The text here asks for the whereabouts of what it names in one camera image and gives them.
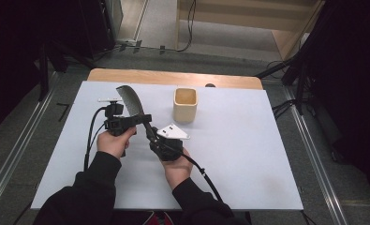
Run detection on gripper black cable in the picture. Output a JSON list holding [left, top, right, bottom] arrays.
[[160, 142, 225, 203], [83, 106, 108, 173]]

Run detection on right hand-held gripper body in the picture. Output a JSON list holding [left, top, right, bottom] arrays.
[[149, 123, 191, 162]]

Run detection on white board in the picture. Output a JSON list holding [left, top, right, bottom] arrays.
[[31, 81, 303, 210]]

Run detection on beige square cup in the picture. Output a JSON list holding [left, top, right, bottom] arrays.
[[172, 87, 199, 124]]

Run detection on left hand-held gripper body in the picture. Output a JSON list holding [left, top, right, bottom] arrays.
[[97, 97, 134, 137]]

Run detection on white power strip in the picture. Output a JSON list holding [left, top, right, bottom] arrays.
[[116, 37, 138, 45]]

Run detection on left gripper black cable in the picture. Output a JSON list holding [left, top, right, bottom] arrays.
[[83, 106, 108, 173]]

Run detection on person's lap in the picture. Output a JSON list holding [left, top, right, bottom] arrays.
[[111, 209, 252, 225]]

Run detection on black metal stand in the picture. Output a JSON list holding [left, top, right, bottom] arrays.
[[255, 0, 340, 116], [36, 38, 96, 101]]

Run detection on person's right hand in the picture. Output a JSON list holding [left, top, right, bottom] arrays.
[[162, 148, 195, 191]]

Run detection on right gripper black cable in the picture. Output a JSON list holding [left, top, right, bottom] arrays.
[[160, 142, 225, 203]]

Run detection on dark cabinet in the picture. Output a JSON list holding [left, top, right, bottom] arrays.
[[78, 0, 125, 59]]

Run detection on person's left hand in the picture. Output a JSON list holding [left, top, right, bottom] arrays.
[[96, 126, 138, 160]]

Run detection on hanging black cable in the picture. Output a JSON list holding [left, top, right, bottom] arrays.
[[176, 0, 197, 53]]

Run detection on black floor cables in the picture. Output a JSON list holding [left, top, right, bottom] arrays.
[[271, 98, 300, 120]]

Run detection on light wooden shelf unit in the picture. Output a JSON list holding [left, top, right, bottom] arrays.
[[175, 0, 327, 61]]

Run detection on metal floor rail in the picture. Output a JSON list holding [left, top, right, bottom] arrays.
[[0, 71, 61, 217], [281, 86, 349, 225]]

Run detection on black comb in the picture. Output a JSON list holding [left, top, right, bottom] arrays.
[[115, 84, 162, 148]]

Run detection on wooden table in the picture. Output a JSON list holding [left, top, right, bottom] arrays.
[[87, 68, 264, 91]]

